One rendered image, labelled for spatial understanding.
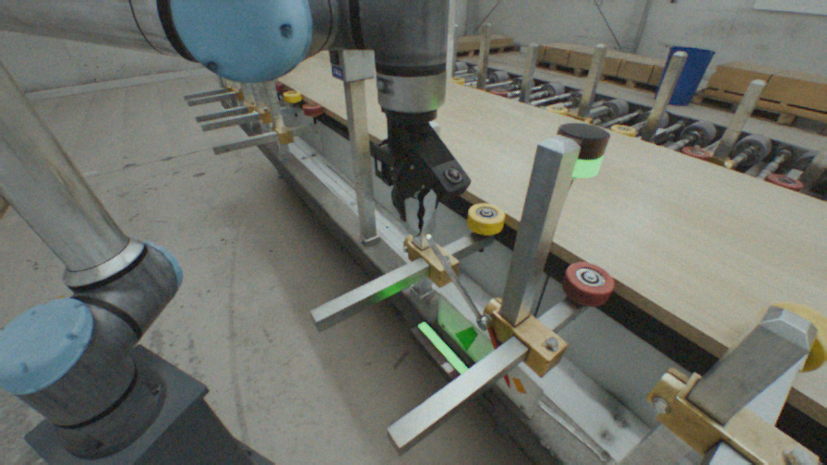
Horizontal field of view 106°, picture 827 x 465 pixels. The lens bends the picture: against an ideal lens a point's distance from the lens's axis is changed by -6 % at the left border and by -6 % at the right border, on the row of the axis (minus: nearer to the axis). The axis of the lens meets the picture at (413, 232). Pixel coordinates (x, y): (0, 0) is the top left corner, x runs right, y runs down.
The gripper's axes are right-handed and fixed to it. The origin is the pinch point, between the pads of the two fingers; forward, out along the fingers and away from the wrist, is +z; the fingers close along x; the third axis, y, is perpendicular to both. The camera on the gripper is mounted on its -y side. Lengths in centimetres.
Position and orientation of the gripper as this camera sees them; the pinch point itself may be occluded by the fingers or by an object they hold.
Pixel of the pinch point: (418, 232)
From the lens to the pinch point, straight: 55.9
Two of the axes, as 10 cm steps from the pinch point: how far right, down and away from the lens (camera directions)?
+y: -5.8, -4.9, 6.5
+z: 0.0, 8.0, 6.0
